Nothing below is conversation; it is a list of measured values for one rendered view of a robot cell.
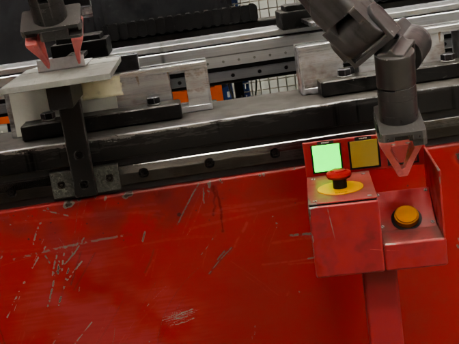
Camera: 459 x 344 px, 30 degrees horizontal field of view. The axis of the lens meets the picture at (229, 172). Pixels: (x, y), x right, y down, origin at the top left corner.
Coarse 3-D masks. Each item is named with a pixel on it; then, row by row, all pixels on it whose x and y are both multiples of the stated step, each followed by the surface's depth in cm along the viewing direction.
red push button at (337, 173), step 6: (336, 168) 135; (342, 168) 135; (330, 174) 133; (336, 174) 132; (342, 174) 132; (348, 174) 133; (336, 180) 133; (342, 180) 133; (336, 186) 134; (342, 186) 133
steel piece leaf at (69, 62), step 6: (54, 60) 153; (60, 60) 153; (66, 60) 153; (72, 60) 153; (84, 60) 153; (90, 60) 162; (42, 66) 153; (54, 66) 153; (60, 66) 153; (66, 66) 153; (72, 66) 154; (78, 66) 154
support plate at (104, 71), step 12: (96, 60) 162; (108, 60) 158; (120, 60) 162; (24, 72) 158; (36, 72) 155; (48, 72) 152; (60, 72) 149; (72, 72) 146; (84, 72) 144; (96, 72) 141; (108, 72) 139; (12, 84) 142; (24, 84) 139; (36, 84) 138; (48, 84) 138; (60, 84) 138; (72, 84) 138
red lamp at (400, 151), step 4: (392, 148) 141; (396, 148) 141; (400, 148) 141; (404, 148) 141; (396, 152) 141; (400, 152) 141; (404, 152) 141; (396, 156) 141; (400, 156) 141; (404, 156) 141; (416, 156) 141; (400, 160) 141; (416, 160) 141
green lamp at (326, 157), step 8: (336, 144) 141; (312, 152) 142; (320, 152) 142; (328, 152) 142; (336, 152) 142; (320, 160) 142; (328, 160) 142; (336, 160) 142; (320, 168) 142; (328, 168) 142
